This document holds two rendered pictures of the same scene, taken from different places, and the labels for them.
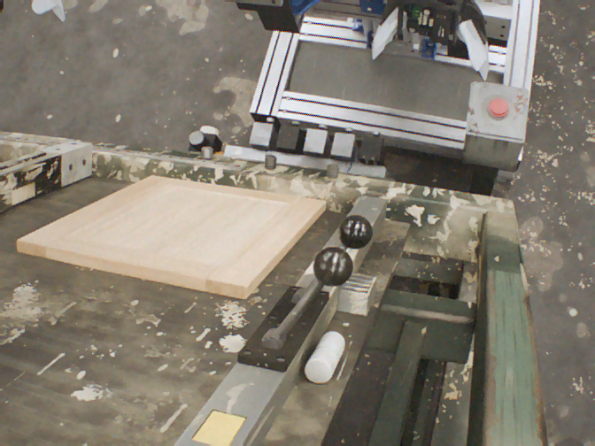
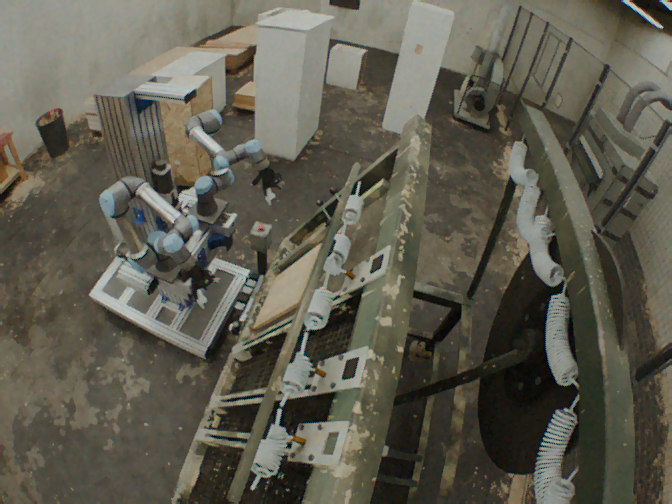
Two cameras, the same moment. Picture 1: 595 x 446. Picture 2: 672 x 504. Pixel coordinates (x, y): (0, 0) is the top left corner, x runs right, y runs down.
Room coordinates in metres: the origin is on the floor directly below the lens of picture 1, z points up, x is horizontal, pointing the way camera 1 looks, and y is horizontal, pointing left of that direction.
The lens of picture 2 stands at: (0.93, 1.09, 2.67)
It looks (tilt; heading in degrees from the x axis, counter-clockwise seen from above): 50 degrees down; 232
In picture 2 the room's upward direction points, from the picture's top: 12 degrees clockwise
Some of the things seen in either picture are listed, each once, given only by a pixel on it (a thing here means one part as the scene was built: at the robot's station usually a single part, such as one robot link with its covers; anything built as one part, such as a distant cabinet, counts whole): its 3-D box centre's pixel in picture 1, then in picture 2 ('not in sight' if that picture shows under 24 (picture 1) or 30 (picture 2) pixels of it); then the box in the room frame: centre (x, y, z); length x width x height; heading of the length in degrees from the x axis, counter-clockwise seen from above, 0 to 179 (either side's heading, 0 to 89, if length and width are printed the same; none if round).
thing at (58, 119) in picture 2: not in sight; (53, 133); (2.57, -4.25, 0.34); 0.53 x 0.51 x 0.68; 134
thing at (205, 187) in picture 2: not in sight; (204, 188); (0.67, -0.67, 1.20); 0.13 x 0.12 x 0.14; 18
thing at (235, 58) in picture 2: not in sight; (244, 45); (-1.37, -6.49, 0.23); 2.45 x 1.03 x 0.45; 44
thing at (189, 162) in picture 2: not in sight; (188, 135); (0.53, -2.35, 0.63); 0.50 x 0.42 x 1.25; 53
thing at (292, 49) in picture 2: not in sight; (291, 84); (-0.82, -2.65, 0.88); 0.90 x 0.60 x 1.75; 44
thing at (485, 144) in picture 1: (494, 127); (261, 237); (0.38, -0.45, 0.84); 0.12 x 0.12 x 0.18; 46
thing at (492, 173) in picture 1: (479, 194); (263, 277); (0.38, -0.45, 0.38); 0.06 x 0.06 x 0.75; 46
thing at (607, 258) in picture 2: not in sight; (531, 346); (0.12, 1.11, 1.85); 0.80 x 0.06 x 0.80; 46
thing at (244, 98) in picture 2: not in sight; (254, 98); (-0.74, -3.82, 0.15); 0.61 x 0.52 x 0.31; 44
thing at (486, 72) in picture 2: not in sight; (486, 64); (-4.66, -2.75, 1.10); 1.37 x 0.70 x 2.20; 44
